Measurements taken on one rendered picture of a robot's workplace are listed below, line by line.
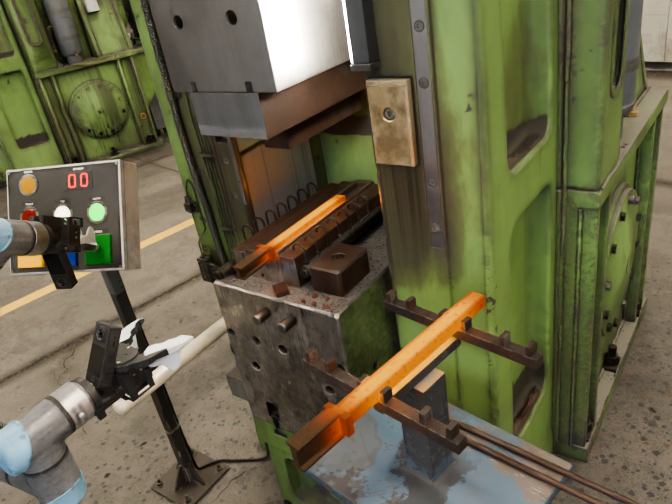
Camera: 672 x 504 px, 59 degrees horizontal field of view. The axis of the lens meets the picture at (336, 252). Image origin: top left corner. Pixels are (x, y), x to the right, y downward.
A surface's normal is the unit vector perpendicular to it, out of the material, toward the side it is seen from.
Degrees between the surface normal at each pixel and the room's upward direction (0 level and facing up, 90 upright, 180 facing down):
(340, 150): 90
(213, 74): 90
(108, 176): 60
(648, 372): 0
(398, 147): 90
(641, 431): 0
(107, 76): 90
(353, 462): 0
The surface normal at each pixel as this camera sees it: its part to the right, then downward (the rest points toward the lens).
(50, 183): -0.22, -0.01
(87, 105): 0.54, 0.29
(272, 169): 0.81, 0.16
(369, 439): -0.15, -0.87
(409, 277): -0.57, 0.47
